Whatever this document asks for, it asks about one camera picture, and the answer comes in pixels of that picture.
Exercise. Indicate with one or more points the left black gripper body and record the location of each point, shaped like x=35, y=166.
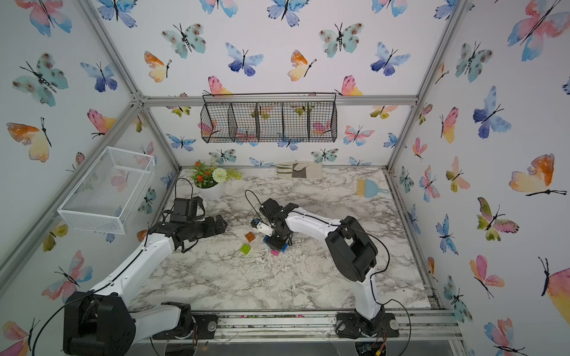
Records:
x=202, y=228

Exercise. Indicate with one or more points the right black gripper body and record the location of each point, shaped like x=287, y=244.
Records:
x=274, y=241

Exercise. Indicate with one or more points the long light blue lego brick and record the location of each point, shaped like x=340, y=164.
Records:
x=275, y=243

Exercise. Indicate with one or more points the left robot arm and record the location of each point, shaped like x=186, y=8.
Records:
x=99, y=322

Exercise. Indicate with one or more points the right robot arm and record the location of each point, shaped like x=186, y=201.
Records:
x=353, y=253

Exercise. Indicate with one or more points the orange lego brick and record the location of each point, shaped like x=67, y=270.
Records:
x=250, y=237

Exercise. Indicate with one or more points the green lego brick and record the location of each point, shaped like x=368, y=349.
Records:
x=245, y=249

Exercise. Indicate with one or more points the potted flower plant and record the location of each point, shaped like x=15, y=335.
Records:
x=210, y=180

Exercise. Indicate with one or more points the beige folded cloth stack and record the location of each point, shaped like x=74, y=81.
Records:
x=299, y=170

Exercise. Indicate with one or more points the blue hand brush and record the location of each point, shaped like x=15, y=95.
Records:
x=368, y=189

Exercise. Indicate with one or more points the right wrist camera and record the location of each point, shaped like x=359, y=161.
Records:
x=262, y=227

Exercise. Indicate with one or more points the white mesh wall basket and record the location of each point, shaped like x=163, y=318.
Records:
x=107, y=193

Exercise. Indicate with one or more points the black wire wall basket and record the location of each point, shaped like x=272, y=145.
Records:
x=269, y=118

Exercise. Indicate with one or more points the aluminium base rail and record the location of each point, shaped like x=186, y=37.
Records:
x=323, y=325

